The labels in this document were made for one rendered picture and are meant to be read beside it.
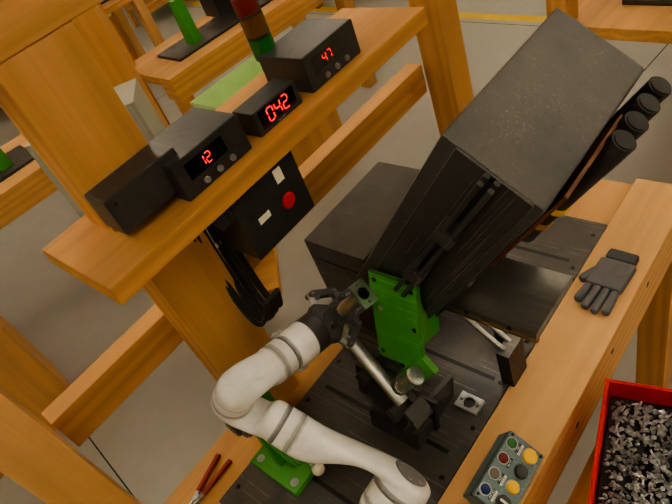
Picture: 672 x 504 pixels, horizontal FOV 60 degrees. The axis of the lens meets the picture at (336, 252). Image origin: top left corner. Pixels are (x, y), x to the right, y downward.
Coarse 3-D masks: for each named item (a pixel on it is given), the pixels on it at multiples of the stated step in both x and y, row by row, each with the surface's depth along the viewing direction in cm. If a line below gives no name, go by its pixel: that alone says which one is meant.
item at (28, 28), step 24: (0, 0) 79; (24, 0) 81; (48, 0) 83; (72, 0) 86; (96, 0) 88; (0, 24) 80; (24, 24) 82; (48, 24) 84; (0, 48) 80; (24, 48) 83
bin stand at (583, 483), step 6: (594, 450) 122; (588, 462) 121; (588, 468) 120; (582, 474) 119; (588, 474) 119; (582, 480) 118; (588, 480) 118; (576, 486) 118; (582, 486) 118; (588, 486) 117; (576, 492) 117; (582, 492) 117; (588, 492) 116; (570, 498) 117; (576, 498) 116; (582, 498) 116
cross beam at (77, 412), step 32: (416, 64) 168; (384, 96) 160; (416, 96) 169; (352, 128) 153; (384, 128) 162; (320, 160) 147; (352, 160) 155; (320, 192) 149; (160, 320) 122; (128, 352) 118; (160, 352) 124; (96, 384) 115; (128, 384) 120; (64, 416) 111; (96, 416) 117
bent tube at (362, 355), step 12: (348, 288) 113; (360, 288) 115; (348, 300) 116; (360, 300) 112; (372, 300) 114; (348, 312) 119; (348, 324) 122; (360, 348) 123; (360, 360) 123; (372, 360) 123; (372, 372) 122; (384, 372) 123; (384, 384) 122; (396, 396) 121
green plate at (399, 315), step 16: (368, 272) 113; (384, 288) 112; (400, 288) 109; (416, 288) 106; (384, 304) 114; (400, 304) 111; (416, 304) 108; (384, 320) 117; (400, 320) 113; (416, 320) 110; (432, 320) 116; (384, 336) 119; (400, 336) 116; (416, 336) 112; (432, 336) 118; (384, 352) 122; (400, 352) 118; (416, 352) 114
